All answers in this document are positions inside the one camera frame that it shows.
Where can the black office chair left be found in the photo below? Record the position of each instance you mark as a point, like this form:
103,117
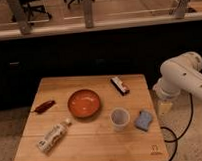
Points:
29,9

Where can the red chili pepper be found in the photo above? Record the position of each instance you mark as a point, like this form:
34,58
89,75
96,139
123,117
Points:
44,106

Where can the white plastic bottle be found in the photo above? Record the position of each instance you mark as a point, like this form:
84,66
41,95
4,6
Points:
51,137

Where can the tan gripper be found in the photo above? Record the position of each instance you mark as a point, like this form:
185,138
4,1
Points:
163,107

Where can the orange ceramic bowl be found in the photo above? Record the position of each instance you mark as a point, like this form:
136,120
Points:
84,103

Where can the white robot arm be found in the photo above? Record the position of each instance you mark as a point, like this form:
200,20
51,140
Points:
178,73

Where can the wooden table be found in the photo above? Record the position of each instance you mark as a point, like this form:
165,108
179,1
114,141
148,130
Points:
93,139

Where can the blue sponge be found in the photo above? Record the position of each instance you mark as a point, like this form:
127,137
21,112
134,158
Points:
143,121

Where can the translucent plastic cup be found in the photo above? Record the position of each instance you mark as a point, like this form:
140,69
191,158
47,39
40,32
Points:
119,118

